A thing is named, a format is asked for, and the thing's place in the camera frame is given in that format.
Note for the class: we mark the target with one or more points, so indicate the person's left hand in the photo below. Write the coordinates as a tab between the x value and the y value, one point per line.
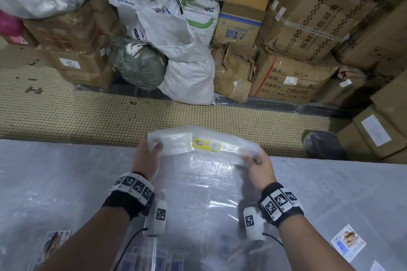
146	161

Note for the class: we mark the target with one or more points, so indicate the person's right hand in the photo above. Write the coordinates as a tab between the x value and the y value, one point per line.
262	174

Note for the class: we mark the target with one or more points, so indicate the clear bags with labels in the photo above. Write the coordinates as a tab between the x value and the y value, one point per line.
206	191

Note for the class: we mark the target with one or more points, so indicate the white labelled bag apart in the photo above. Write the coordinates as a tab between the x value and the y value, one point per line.
348	243

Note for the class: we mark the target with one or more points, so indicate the person's right forearm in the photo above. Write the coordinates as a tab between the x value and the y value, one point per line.
308	245

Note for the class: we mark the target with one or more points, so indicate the person's left forearm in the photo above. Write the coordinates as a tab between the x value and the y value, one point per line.
86	242

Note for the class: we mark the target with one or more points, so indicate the black marker wristband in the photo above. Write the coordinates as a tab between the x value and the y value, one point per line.
125	197
279	205

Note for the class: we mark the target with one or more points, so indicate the black wrapped bundle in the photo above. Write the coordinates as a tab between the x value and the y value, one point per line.
322	145

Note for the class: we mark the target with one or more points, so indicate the plain white sack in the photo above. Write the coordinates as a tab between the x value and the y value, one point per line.
189	81

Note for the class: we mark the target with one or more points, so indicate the grey-green sack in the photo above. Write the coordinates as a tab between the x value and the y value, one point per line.
140	66

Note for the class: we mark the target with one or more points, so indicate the cardboard box with red print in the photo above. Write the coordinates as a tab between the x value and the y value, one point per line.
292	78

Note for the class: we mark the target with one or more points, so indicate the grey table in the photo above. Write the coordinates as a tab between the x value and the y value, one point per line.
47	178

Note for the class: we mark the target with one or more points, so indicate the low cardboard box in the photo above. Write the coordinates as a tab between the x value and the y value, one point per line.
86	78

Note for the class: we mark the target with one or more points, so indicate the torn brown cardboard box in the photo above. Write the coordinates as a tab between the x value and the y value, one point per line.
232	74

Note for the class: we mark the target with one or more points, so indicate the small labelled brown box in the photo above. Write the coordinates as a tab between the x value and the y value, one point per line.
341	86

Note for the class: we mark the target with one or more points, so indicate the cardboard box with white label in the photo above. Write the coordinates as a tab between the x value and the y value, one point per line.
79	61

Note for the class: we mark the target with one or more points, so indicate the crumpled white sack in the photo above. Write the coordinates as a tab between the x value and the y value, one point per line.
165	32

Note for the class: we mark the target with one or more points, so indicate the cardboard boxes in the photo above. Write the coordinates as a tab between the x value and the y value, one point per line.
384	121

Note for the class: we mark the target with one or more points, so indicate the cardboard box with blue stripe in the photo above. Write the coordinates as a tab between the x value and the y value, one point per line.
237	27

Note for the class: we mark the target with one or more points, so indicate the dark cardboard box red marks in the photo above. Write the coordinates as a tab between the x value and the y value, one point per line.
63	31

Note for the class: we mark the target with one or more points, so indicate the white sack with green print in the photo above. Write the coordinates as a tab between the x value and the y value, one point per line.
200	13

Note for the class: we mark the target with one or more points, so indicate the cardboard box with checker pattern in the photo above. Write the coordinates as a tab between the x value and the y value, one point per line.
311	20

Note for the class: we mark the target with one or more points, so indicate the large brown cardboard box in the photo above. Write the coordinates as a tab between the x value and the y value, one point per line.
375	42

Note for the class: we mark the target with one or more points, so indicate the small cardboard box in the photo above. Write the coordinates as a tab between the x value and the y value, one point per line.
22	39

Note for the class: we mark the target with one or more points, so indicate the pink plastic bag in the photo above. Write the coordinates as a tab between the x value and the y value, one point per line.
9	24

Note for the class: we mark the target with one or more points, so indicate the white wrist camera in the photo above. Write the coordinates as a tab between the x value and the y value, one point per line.
155	218
253	224

